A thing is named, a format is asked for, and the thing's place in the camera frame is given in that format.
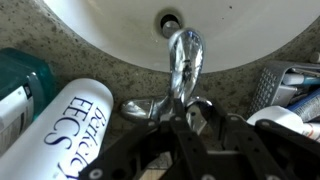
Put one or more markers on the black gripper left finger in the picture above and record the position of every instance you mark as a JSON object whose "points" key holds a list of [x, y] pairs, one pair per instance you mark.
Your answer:
{"points": [[183, 130]]}

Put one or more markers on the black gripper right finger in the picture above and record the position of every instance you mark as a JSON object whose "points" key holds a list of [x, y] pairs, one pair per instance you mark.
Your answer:
{"points": [[236, 133]]}

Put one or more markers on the chrome sink faucet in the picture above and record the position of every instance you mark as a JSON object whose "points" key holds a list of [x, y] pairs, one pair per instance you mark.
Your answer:
{"points": [[186, 60]]}

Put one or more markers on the white tube with cap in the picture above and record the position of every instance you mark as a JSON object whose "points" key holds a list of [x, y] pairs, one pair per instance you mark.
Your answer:
{"points": [[283, 116]]}

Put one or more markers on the grey mesh basket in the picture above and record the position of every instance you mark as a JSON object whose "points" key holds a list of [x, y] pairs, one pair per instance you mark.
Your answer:
{"points": [[270, 83]]}

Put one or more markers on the blue striped tube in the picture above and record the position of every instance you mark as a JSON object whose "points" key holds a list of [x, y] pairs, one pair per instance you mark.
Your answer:
{"points": [[308, 106]]}

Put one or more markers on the white and blue tube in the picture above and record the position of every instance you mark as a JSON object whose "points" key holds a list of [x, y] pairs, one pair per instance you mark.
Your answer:
{"points": [[300, 80]]}

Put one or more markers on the chrome drain stopper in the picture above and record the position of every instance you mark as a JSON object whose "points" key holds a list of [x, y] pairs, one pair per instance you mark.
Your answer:
{"points": [[170, 26]]}

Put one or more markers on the white Berkeley EECS bottle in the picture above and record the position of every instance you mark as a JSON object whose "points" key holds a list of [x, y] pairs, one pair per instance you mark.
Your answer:
{"points": [[66, 126]]}

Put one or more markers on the white sink basin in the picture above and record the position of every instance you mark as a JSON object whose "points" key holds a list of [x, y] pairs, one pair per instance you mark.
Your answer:
{"points": [[100, 26]]}

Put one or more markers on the green mouthwash bottle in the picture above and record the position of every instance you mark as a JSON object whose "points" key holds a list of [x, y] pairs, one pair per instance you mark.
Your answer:
{"points": [[16, 73]]}

